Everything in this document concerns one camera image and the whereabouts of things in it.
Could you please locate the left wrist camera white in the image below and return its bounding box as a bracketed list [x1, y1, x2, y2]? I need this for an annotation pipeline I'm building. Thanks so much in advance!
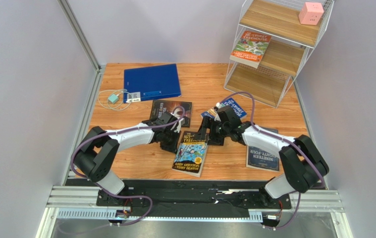
[172, 113, 185, 133]

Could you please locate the Nineteen Eighty-Four book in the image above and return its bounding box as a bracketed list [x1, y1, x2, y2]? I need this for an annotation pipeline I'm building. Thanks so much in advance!
[246, 127, 280, 172]

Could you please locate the black 169-Storey Treehouse book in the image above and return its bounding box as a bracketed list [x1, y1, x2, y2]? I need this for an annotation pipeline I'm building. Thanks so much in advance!
[172, 131, 209, 178]

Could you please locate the Three Days To See book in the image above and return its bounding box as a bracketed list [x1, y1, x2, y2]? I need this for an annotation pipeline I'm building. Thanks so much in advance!
[150, 100, 192, 128]

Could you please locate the pink cube power socket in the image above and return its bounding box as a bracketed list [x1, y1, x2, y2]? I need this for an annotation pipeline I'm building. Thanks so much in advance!
[298, 2, 324, 25]

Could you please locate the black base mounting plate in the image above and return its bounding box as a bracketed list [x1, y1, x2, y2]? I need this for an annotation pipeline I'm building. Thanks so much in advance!
[96, 179, 292, 218]

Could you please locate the blue file folder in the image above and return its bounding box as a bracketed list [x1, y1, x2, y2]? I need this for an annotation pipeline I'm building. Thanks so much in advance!
[123, 64, 181, 103]

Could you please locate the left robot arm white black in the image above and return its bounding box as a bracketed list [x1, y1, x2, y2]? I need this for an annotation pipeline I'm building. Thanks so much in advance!
[71, 112, 183, 196]

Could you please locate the white wire wooden shelf rack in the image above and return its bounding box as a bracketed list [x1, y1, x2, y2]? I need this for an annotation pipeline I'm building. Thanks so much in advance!
[224, 0, 334, 108]

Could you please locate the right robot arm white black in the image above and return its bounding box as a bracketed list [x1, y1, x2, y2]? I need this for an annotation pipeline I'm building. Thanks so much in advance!
[196, 106, 329, 200]

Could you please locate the teal charger with white cable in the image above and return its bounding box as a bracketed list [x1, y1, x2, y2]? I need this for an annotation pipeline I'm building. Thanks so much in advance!
[97, 89, 133, 112]

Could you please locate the blue 91-Storey Treehouse book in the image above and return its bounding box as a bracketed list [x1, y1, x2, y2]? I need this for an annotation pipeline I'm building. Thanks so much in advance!
[201, 97, 247, 119]

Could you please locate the orange 78-Storey Treehouse book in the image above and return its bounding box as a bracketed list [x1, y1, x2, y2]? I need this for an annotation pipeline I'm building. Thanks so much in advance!
[229, 31, 271, 69]

